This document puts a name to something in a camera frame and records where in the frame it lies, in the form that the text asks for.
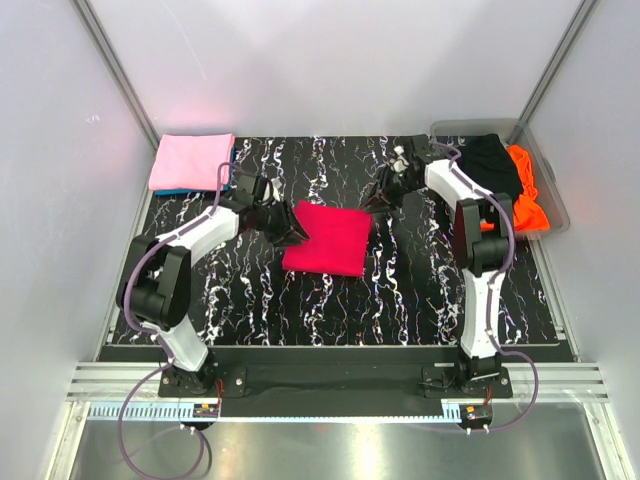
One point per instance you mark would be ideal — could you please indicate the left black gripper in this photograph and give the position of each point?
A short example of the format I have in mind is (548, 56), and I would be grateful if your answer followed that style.
(281, 235)

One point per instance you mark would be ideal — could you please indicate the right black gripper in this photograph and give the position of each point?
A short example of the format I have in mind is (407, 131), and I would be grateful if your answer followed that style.
(391, 202)

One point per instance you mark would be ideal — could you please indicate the red t-shirt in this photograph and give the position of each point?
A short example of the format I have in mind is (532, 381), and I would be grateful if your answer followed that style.
(338, 241)

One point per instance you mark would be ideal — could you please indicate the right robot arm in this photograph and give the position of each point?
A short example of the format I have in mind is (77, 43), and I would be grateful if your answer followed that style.
(483, 245)

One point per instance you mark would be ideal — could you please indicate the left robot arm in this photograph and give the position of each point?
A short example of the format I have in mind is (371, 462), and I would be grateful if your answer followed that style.
(154, 292)

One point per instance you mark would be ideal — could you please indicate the blue folded t-shirt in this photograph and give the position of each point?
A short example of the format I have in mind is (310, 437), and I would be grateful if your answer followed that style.
(165, 192)

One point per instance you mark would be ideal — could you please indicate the clear plastic bin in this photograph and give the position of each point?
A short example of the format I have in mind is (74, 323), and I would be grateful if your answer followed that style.
(513, 131)

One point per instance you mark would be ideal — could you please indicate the black t-shirt in bin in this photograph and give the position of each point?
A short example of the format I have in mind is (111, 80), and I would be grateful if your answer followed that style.
(485, 160)

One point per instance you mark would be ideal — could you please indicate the pink folded t-shirt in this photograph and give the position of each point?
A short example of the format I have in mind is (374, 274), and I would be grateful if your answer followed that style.
(221, 143)

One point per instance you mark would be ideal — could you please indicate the orange t-shirt in bin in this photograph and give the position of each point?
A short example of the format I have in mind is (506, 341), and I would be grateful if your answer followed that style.
(528, 215)

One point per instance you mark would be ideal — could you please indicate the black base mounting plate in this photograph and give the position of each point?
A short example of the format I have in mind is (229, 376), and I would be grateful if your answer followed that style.
(343, 382)

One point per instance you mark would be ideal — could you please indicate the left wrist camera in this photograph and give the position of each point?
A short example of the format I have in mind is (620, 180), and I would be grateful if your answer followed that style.
(251, 190)

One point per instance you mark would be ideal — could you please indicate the aluminium front rail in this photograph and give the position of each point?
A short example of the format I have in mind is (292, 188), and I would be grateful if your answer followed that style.
(135, 392)

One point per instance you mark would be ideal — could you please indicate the right aluminium frame post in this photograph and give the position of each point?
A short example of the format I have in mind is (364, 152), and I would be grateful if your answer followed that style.
(578, 22)

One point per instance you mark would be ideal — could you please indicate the aluminium frame post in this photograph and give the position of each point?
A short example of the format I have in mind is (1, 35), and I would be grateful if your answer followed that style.
(578, 22)
(107, 53)

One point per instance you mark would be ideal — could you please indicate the left aluminium frame post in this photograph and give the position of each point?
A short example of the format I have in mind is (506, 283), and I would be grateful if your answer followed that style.
(107, 53)

